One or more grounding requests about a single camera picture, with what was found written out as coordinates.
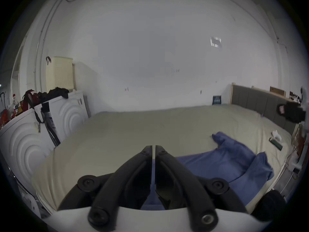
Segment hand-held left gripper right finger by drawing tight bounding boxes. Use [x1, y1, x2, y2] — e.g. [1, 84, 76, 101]
[156, 145, 248, 230]

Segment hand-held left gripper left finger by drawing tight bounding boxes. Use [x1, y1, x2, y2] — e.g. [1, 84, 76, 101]
[58, 145, 154, 227]

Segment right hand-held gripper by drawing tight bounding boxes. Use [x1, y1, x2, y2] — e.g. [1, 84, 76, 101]
[277, 87, 309, 124]

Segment brown carton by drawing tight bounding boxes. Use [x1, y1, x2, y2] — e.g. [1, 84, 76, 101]
[270, 86, 287, 97]

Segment grey padded headboard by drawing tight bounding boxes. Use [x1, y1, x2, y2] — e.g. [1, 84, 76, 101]
[230, 82, 298, 135]

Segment bed with beige sheet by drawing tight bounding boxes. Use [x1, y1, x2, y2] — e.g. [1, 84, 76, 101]
[32, 103, 293, 212]

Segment blue shirt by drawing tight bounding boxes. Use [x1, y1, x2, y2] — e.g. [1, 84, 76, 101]
[141, 131, 274, 211]

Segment white washing machine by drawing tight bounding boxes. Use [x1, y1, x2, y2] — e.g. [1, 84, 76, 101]
[40, 90, 89, 145]
[0, 108, 56, 198]

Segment black garment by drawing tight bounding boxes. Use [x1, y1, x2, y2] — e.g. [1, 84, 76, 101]
[39, 87, 70, 103]

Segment cream slatted plastic basket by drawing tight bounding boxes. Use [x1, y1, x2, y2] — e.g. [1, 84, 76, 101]
[46, 56, 74, 93]

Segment red bag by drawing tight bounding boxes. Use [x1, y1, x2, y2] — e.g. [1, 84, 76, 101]
[22, 89, 41, 110]

